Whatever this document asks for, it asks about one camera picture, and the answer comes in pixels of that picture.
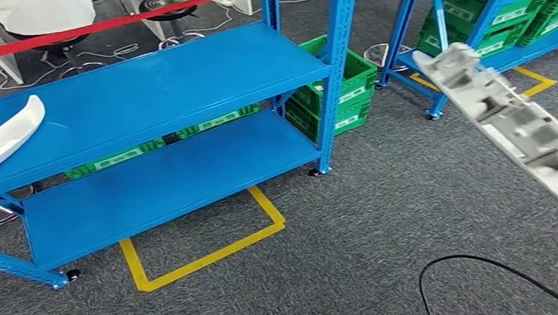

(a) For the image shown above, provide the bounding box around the silver plastic wheel cover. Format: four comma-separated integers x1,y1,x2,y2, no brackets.
410,33,558,260

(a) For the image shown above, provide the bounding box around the blue metal shelf rack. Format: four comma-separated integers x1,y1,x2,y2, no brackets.
0,0,387,296
368,0,558,126

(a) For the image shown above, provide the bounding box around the white curved plastic part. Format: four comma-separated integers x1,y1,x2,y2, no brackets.
0,93,52,177

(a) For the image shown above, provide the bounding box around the red barrier belt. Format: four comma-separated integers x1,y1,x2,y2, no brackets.
0,0,310,65

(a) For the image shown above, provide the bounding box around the black round stool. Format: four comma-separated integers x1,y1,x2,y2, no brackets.
8,23,95,72
137,0,206,53

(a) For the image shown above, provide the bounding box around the person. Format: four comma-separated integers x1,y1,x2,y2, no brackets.
0,0,98,40

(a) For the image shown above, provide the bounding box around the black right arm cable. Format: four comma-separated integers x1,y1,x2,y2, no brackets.
416,246,558,315

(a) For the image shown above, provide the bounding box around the white floor cable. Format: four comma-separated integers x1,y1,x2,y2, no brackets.
0,41,145,92

